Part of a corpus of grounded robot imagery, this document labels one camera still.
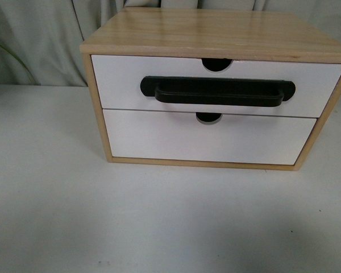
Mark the black drawer handle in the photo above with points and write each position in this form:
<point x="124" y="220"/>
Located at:
<point x="218" y="91"/>

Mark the white drawer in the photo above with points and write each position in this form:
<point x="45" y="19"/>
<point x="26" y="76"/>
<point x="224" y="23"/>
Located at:
<point x="118" y="81"/>
<point x="181" y="136"/>

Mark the grey curtain backdrop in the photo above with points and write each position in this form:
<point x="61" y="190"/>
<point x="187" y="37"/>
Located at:
<point x="39" y="40"/>

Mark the wooden drawer cabinet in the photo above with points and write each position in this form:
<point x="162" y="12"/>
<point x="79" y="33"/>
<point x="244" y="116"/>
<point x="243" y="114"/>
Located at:
<point x="217" y="37"/>

